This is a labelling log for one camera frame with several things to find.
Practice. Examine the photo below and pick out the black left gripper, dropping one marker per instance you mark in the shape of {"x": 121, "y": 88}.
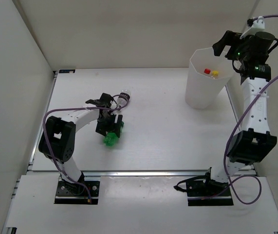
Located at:
{"x": 101, "y": 129}

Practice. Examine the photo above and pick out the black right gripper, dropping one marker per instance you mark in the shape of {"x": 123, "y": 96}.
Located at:
{"x": 230, "y": 39}

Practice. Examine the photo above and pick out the green plastic bottle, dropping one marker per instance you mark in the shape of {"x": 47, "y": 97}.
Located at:
{"x": 110, "y": 139}

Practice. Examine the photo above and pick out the yellow cap clear bottle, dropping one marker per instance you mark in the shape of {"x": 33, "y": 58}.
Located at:
{"x": 215, "y": 74}

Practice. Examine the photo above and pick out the red label clear bottle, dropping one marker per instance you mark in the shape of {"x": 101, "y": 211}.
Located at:
{"x": 207, "y": 71}

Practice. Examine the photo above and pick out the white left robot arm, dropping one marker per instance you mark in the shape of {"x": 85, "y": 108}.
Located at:
{"x": 58, "y": 138}

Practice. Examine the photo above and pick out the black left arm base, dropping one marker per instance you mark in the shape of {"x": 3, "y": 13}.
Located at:
{"x": 71, "y": 193}

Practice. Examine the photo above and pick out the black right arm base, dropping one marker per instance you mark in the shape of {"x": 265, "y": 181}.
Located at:
{"x": 203, "y": 191}

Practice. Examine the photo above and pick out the white octagonal plastic bin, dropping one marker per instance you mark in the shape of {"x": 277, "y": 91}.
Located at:
{"x": 202, "y": 89}

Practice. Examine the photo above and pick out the black label clear bottle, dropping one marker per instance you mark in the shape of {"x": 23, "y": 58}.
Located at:
{"x": 123, "y": 98}

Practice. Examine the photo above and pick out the dark label sticker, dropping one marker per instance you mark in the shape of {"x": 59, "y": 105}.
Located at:
{"x": 66, "y": 71}

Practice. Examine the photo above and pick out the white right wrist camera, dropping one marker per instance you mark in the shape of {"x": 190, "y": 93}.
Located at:
{"x": 254, "y": 25}

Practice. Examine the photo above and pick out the silver aluminium front rail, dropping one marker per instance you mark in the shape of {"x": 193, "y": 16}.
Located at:
{"x": 145, "y": 173}

